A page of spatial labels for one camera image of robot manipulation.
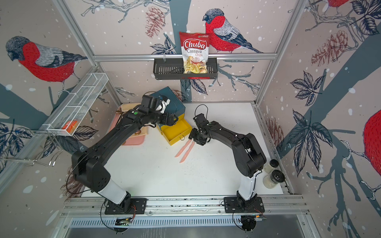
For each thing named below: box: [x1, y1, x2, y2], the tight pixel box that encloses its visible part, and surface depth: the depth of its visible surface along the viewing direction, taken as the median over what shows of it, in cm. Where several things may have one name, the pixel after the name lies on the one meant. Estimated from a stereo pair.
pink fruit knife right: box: [179, 141, 195, 164], surface depth 95 cm
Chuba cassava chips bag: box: [179, 31, 210, 74], surface depth 85 cm
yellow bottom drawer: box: [160, 119, 193, 146], surface depth 99 cm
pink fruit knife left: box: [174, 139, 192, 158], surface depth 97 cm
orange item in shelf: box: [61, 120, 78, 134], surface depth 68 cm
